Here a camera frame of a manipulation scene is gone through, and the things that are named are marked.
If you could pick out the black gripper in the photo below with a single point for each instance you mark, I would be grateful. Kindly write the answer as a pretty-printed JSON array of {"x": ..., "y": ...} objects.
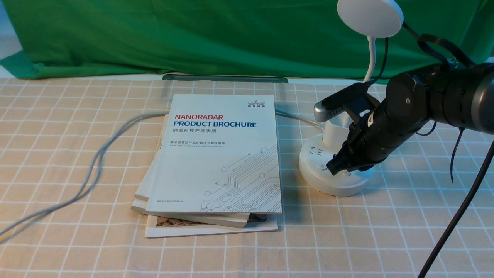
[{"x": 377, "y": 134}]

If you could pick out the checked beige tablecloth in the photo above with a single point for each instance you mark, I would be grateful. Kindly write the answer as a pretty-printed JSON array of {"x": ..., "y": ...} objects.
[{"x": 50, "y": 130}]

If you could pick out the white desk lamp with sockets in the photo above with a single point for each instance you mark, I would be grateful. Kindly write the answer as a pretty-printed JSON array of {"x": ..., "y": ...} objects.
[{"x": 373, "y": 19}]

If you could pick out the green backdrop cloth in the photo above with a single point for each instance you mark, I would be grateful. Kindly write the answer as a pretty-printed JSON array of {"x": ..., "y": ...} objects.
[{"x": 283, "y": 38}]

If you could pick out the metal binder clip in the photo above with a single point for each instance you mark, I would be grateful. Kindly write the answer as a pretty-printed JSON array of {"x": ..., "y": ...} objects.
[{"x": 453, "y": 62}]

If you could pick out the bottom white booklet with photo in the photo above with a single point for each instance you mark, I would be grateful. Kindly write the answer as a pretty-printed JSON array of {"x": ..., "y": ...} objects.
[{"x": 160, "y": 227}]

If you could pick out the white Nanoradar product brochure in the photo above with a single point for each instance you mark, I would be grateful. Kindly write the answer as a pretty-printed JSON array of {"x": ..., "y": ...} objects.
[{"x": 219, "y": 154}]

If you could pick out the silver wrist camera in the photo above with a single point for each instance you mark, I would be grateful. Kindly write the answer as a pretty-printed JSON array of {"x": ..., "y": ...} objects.
[{"x": 354, "y": 100}]

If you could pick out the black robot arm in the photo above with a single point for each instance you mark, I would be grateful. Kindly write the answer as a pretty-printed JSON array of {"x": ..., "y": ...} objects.
[{"x": 460, "y": 97}]

